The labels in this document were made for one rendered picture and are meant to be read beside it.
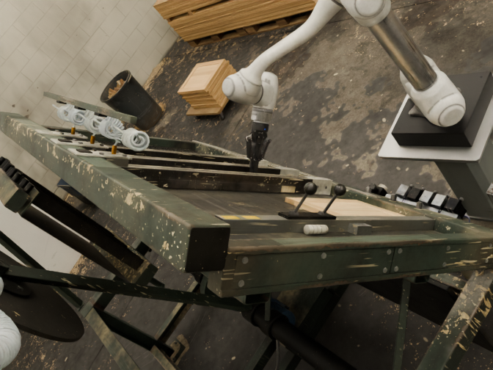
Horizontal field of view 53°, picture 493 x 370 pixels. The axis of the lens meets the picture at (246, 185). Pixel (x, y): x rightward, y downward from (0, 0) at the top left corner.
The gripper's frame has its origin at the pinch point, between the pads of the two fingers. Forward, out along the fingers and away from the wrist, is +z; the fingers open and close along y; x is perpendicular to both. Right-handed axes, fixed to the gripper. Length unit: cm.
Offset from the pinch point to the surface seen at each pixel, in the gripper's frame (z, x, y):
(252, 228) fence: 7, 68, 48
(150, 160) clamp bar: 1.5, -11.0, 43.9
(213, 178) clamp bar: 3.4, 12.5, 27.4
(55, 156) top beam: 2, -6, 82
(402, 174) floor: 2, -32, -147
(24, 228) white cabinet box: 129, -342, 19
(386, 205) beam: 5, 44, -38
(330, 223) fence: 6, 68, 18
